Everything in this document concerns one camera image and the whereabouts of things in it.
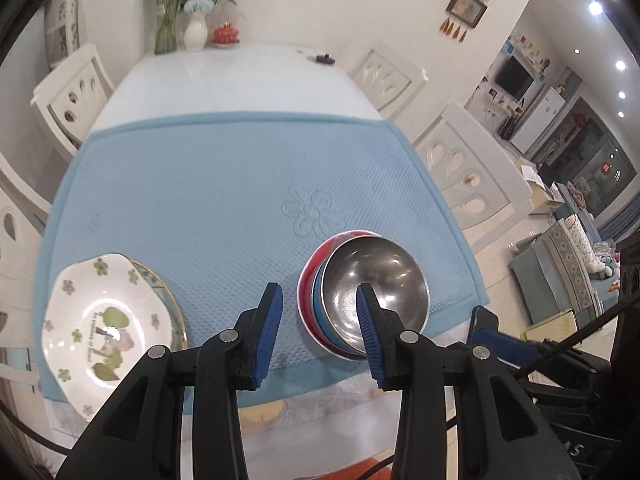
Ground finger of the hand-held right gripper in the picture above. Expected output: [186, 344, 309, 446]
[470, 305, 546, 368]

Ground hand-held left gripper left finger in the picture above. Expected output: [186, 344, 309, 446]
[55, 281, 284, 480]

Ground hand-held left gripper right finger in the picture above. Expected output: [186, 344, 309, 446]
[355, 282, 583, 480]

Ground blue steel-lined bowl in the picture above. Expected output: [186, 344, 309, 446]
[312, 236, 431, 361]

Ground square floral plate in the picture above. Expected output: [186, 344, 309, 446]
[41, 254, 174, 392]

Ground round gold-rimmed plate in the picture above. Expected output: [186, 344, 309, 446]
[130, 258, 190, 354]

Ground patterned sofa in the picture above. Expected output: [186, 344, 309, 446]
[509, 215, 607, 327]

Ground plush toy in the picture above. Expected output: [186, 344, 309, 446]
[589, 241, 622, 279]

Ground blue table mat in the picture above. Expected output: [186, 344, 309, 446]
[37, 116, 488, 403]

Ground white chair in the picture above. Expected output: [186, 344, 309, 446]
[0, 152, 55, 361]
[32, 43, 115, 162]
[44, 0, 84, 69]
[414, 102, 534, 252]
[348, 48, 430, 122]

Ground dark glass cabinet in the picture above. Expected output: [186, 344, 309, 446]
[545, 100, 640, 213]

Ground white refrigerator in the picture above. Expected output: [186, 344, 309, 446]
[509, 87, 566, 156]

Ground television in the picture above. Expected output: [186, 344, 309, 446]
[494, 55, 535, 102]

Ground orange hanging ornaments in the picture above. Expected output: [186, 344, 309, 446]
[439, 16, 471, 42]

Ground red lidded pot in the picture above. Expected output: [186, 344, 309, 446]
[212, 22, 242, 48]

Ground white vase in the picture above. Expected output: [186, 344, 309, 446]
[183, 11, 209, 51]

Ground small framed picture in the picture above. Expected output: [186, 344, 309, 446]
[446, 0, 488, 29]

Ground glass vase with green stems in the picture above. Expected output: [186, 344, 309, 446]
[141, 0, 201, 55]

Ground black cable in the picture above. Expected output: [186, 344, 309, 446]
[0, 394, 70, 457]
[510, 299, 640, 380]

